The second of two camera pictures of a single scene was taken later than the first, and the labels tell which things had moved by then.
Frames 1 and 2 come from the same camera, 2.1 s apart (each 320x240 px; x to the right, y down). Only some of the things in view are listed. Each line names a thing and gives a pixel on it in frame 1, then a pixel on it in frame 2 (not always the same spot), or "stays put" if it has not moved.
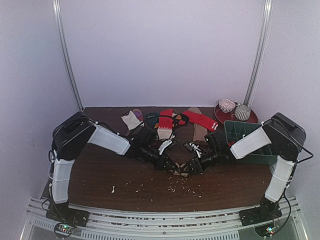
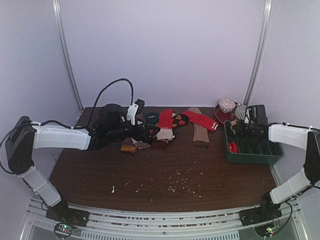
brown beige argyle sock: [179, 171] to [233, 123]
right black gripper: [193, 165] to [240, 128]
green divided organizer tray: [235, 130] stays put
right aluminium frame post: [262, 47] stays put
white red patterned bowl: [226, 105] stays put
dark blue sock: [153, 118] stays put
